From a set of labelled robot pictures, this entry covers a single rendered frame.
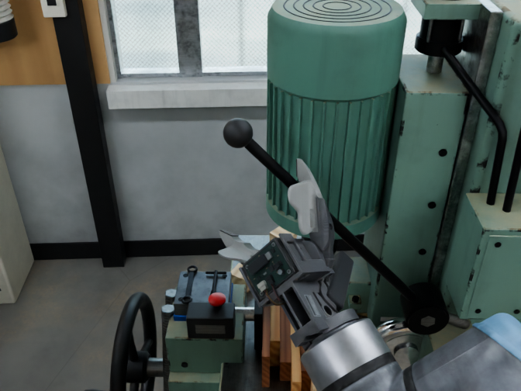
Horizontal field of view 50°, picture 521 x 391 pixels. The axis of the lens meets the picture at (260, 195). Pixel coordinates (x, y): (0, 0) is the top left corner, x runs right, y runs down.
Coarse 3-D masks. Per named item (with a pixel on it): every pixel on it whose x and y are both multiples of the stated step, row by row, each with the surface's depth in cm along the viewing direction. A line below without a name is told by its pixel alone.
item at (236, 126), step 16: (224, 128) 65; (240, 128) 64; (240, 144) 64; (256, 144) 66; (272, 160) 67; (288, 176) 68; (336, 224) 72; (352, 240) 73; (368, 256) 74; (384, 272) 76; (400, 288) 77; (416, 288) 80; (432, 288) 80; (416, 304) 78; (432, 304) 77; (416, 320) 78; (432, 320) 78; (448, 320) 79; (464, 320) 81
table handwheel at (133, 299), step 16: (128, 304) 104; (144, 304) 113; (128, 320) 101; (144, 320) 120; (128, 336) 99; (144, 336) 122; (112, 352) 98; (128, 352) 98; (144, 352) 110; (112, 368) 96; (128, 368) 107; (144, 368) 107; (160, 368) 108; (112, 384) 96; (144, 384) 120
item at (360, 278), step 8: (360, 264) 96; (352, 272) 94; (360, 272) 94; (368, 272) 94; (352, 280) 93; (360, 280) 93; (368, 280) 93; (352, 288) 93; (360, 288) 93; (368, 288) 93; (368, 296) 94; (344, 304) 95; (360, 312) 96
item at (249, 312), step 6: (258, 306) 98; (240, 312) 102; (246, 312) 102; (252, 312) 102; (258, 312) 97; (246, 318) 102; (252, 318) 102; (258, 318) 97; (258, 324) 98; (258, 330) 99; (258, 336) 99; (258, 342) 100; (258, 348) 101
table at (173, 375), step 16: (256, 240) 128; (256, 352) 102; (224, 368) 99; (240, 368) 99; (256, 368) 99; (272, 368) 99; (176, 384) 100; (192, 384) 100; (208, 384) 100; (224, 384) 96; (240, 384) 96; (256, 384) 96; (272, 384) 96; (288, 384) 96
